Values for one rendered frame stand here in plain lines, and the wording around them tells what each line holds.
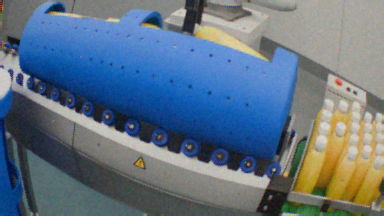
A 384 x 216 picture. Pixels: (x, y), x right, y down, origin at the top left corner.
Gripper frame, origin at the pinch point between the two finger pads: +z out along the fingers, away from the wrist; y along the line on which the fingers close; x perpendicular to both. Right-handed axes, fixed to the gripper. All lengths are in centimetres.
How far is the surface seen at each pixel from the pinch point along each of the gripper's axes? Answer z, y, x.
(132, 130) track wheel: 28.5, 11.7, -6.6
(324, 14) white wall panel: 56, -278, 35
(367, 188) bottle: 22, 17, 67
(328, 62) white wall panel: 103, -277, 45
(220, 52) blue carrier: 3.7, 8.6, 10.0
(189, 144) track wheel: 27.3, 10.6, 7.6
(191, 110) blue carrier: 16.3, 14.5, 7.6
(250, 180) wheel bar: 32.0, 11.7, 25.0
